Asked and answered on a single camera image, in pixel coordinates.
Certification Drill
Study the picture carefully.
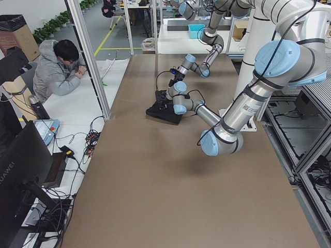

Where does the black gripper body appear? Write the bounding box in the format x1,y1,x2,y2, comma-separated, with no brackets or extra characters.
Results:
169,72,185,87
155,90,172,109

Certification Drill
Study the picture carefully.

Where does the black graphic t-shirt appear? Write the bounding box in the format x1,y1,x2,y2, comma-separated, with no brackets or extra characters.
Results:
145,100,183,125

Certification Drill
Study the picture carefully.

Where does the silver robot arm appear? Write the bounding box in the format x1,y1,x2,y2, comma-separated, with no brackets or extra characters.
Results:
169,0,252,87
146,1,330,156

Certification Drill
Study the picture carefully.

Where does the blue plastic bin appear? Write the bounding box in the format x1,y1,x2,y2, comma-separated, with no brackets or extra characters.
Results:
188,24,206,39

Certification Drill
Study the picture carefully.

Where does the person in grey jacket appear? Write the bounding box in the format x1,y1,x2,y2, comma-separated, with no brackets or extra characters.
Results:
33,39,87,103

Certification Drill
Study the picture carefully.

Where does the blue teach pendant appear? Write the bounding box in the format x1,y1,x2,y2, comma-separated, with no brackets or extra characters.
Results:
33,119,59,145

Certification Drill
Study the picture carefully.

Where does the black computer monitor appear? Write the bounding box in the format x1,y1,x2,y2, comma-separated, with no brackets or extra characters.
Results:
1,121,65,247

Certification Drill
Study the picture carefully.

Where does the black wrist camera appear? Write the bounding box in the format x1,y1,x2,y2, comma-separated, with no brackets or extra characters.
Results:
170,68,178,75

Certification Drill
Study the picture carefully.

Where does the green handled grabber tool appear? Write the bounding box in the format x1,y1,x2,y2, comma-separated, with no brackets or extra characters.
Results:
101,49,120,86

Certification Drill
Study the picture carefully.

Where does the aluminium frame post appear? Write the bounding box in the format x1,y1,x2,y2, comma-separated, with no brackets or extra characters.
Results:
64,0,111,120

